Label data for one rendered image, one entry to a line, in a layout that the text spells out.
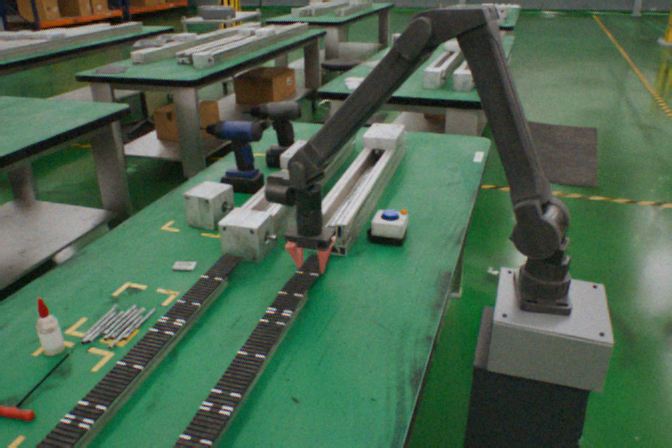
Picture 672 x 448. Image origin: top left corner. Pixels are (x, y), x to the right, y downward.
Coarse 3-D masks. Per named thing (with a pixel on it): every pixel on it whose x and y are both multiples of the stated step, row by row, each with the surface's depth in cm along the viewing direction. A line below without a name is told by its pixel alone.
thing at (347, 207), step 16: (400, 144) 194; (368, 160) 180; (384, 160) 173; (400, 160) 196; (352, 176) 163; (368, 176) 169; (384, 176) 171; (336, 192) 151; (352, 192) 158; (368, 192) 152; (336, 208) 150; (352, 208) 141; (368, 208) 154; (336, 224) 134; (352, 224) 138; (336, 240) 135; (352, 240) 140
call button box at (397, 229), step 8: (376, 216) 142; (400, 216) 142; (376, 224) 139; (384, 224) 139; (392, 224) 138; (400, 224) 138; (368, 232) 145; (376, 232) 140; (384, 232) 140; (392, 232) 139; (400, 232) 138; (376, 240) 141; (384, 240) 141; (392, 240) 140; (400, 240) 139
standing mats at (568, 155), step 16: (128, 128) 523; (144, 128) 522; (544, 128) 496; (560, 128) 496; (576, 128) 494; (592, 128) 492; (544, 144) 455; (560, 144) 455; (576, 144) 454; (592, 144) 453; (544, 160) 421; (560, 160) 420; (576, 160) 420; (592, 160) 419; (560, 176) 391; (576, 176) 390; (592, 176) 389
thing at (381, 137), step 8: (376, 128) 191; (384, 128) 190; (392, 128) 190; (400, 128) 190; (368, 136) 183; (376, 136) 182; (384, 136) 182; (392, 136) 182; (400, 136) 187; (368, 144) 183; (376, 144) 183; (384, 144) 182; (392, 144) 181; (376, 152) 185; (384, 152) 185
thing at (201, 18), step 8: (200, 8) 601; (208, 8) 588; (216, 8) 584; (224, 8) 586; (232, 8) 579; (184, 16) 575; (200, 16) 605; (208, 16) 573; (216, 16) 571; (224, 16) 570; (232, 16) 577; (240, 16) 599; (248, 16) 607; (184, 24) 578; (184, 32) 581; (224, 80) 592; (232, 80) 590
